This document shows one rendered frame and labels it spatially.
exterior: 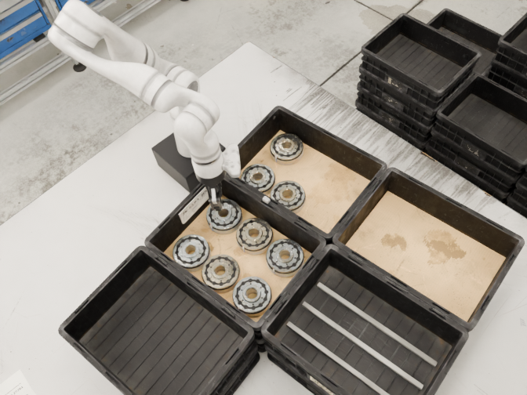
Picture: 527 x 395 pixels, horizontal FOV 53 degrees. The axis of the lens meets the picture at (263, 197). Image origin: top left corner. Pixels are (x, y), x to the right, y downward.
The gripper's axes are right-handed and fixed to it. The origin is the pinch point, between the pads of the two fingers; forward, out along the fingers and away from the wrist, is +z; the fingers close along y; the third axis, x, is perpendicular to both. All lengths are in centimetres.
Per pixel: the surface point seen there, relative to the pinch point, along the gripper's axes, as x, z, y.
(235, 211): 3.4, 14.4, -3.6
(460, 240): 64, 17, 13
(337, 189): 34.1, 17.2, -8.6
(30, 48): -102, 71, -153
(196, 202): -7.3, 10.8, -5.9
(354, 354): 30, 17, 40
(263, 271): 9.3, 17.2, 15.0
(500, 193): 109, 74, -32
